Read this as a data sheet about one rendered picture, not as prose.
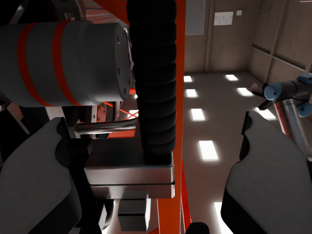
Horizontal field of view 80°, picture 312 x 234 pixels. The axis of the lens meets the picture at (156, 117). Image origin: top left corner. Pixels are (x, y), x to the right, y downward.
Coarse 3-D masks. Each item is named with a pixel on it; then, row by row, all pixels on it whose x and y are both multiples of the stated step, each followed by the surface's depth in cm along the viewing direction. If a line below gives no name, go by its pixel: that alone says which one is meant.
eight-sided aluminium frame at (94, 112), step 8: (56, 0) 47; (64, 0) 47; (72, 0) 47; (80, 0) 49; (56, 8) 49; (64, 8) 49; (72, 8) 49; (80, 8) 49; (64, 16) 50; (72, 16) 50; (80, 16) 49; (72, 112) 55; (80, 112) 57; (88, 112) 55; (96, 112) 58; (80, 120) 57; (88, 120) 54; (80, 136) 53; (88, 136) 53
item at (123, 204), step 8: (136, 128) 33; (136, 136) 31; (120, 200) 21; (128, 200) 20; (136, 200) 20; (144, 200) 20; (120, 208) 20; (128, 208) 20; (136, 208) 20; (144, 208) 20; (120, 216) 19; (128, 216) 19; (136, 216) 19; (144, 216) 19; (120, 224) 20; (128, 224) 20; (136, 224) 20; (144, 224) 20
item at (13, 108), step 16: (0, 0) 46; (16, 0) 43; (32, 0) 46; (0, 16) 49; (16, 16) 41; (32, 16) 49; (48, 16) 49; (0, 112) 38; (16, 112) 40; (64, 112) 56; (0, 128) 55; (16, 128) 41; (0, 144) 52; (16, 144) 52; (0, 160) 36
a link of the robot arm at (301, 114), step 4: (296, 100) 87; (296, 104) 88; (300, 104) 87; (304, 104) 86; (308, 104) 85; (300, 108) 86; (304, 108) 85; (308, 108) 86; (300, 112) 86; (304, 112) 86; (308, 112) 87; (300, 116) 88; (304, 116) 88
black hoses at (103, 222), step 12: (72, 144) 31; (84, 144) 31; (72, 156) 31; (84, 156) 31; (72, 168) 31; (84, 180) 31; (84, 192) 30; (84, 204) 21; (96, 204) 21; (108, 204) 29; (84, 216) 20; (96, 216) 20; (108, 216) 26
